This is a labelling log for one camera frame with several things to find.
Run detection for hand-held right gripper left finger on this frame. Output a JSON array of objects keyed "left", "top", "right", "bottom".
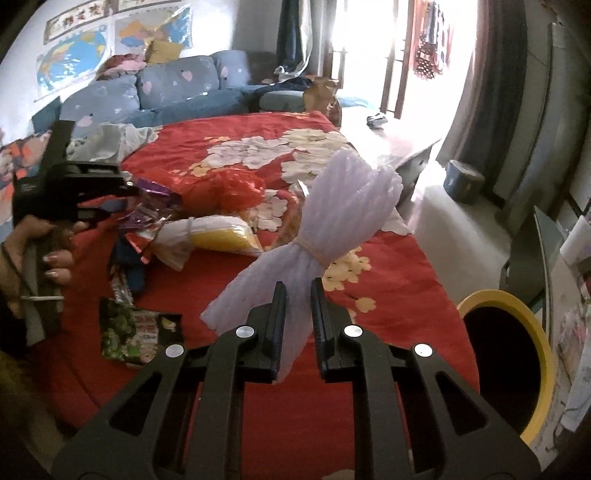
[{"left": 50, "top": 281, "right": 288, "bottom": 480}]

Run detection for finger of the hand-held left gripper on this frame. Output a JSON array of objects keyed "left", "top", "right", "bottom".
[{"left": 76, "top": 184, "right": 140, "bottom": 228}]

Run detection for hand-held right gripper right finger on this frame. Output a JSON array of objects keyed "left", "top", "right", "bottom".
[{"left": 310, "top": 278, "right": 542, "bottom": 480}]

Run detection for purple foil snack wrapper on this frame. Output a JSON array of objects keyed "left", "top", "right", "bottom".
[{"left": 117, "top": 178, "right": 183, "bottom": 232}]

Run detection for white foam net bundle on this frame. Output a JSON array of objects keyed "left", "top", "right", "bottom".
[{"left": 199, "top": 147, "right": 403, "bottom": 384}]

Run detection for red plastic bag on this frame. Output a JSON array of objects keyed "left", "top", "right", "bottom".
[{"left": 213, "top": 168, "right": 267, "bottom": 214}]

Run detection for yellow rimmed black bin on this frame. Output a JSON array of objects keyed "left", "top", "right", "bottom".
[{"left": 456, "top": 289, "right": 556, "bottom": 446}]

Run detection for person's left hand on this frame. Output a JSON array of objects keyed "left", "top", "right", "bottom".
[{"left": 0, "top": 216, "right": 88, "bottom": 319}]

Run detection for orange patterned cloth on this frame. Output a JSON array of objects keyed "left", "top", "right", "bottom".
[{"left": 0, "top": 134, "right": 49, "bottom": 188}]

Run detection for light grey cloth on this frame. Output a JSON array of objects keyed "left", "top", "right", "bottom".
[{"left": 67, "top": 124, "right": 160, "bottom": 162}]

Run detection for dark blue wrapper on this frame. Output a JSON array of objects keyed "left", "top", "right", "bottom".
[{"left": 108, "top": 233, "right": 148, "bottom": 294}]

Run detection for teal cushion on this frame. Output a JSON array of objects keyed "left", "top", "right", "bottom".
[{"left": 32, "top": 97, "right": 63, "bottom": 134}]

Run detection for silver foil wrapper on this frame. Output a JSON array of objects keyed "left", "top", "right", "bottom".
[{"left": 108, "top": 272, "right": 134, "bottom": 308}]

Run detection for red floral blanket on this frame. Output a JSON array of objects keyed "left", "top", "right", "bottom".
[{"left": 41, "top": 111, "right": 481, "bottom": 480}]

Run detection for yellow and white plastic bag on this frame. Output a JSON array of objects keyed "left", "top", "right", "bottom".
[{"left": 154, "top": 215, "right": 265, "bottom": 271}]

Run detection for green snack packet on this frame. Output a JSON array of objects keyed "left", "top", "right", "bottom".
[{"left": 99, "top": 298, "right": 183, "bottom": 367}]

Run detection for blue world map poster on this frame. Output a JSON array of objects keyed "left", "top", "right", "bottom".
[{"left": 34, "top": 25, "right": 112, "bottom": 100}]

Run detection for pink cushion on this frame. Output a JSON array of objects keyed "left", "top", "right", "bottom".
[{"left": 99, "top": 54, "right": 148, "bottom": 79}]

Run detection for blue floral sofa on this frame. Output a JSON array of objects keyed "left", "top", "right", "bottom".
[{"left": 32, "top": 50, "right": 333, "bottom": 139}]

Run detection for yellow pillow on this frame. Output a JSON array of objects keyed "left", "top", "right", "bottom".
[{"left": 147, "top": 39, "right": 184, "bottom": 64}]

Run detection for colourful country map poster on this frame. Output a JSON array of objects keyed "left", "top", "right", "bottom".
[{"left": 115, "top": 4, "right": 192, "bottom": 51}]

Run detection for dark coffee table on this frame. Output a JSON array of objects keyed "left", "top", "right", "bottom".
[{"left": 332, "top": 106, "right": 444, "bottom": 204}]

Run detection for blue lidded bucket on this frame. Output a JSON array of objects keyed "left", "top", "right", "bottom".
[{"left": 443, "top": 159, "right": 485, "bottom": 204}]

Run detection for glass topped side desk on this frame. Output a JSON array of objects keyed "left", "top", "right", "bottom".
[{"left": 501, "top": 205, "right": 591, "bottom": 416}]

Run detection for brown paper bag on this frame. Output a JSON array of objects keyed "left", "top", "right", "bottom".
[{"left": 302, "top": 78, "right": 342, "bottom": 121}]

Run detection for blue grey curtain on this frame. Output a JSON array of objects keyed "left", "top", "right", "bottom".
[{"left": 274, "top": 0, "right": 333, "bottom": 77}]

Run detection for hanging red dotted clothes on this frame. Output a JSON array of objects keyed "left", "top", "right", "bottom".
[{"left": 411, "top": 0, "right": 451, "bottom": 79}]

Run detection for dark grey curtain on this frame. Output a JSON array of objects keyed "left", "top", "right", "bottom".
[{"left": 438, "top": 0, "right": 555, "bottom": 217}]

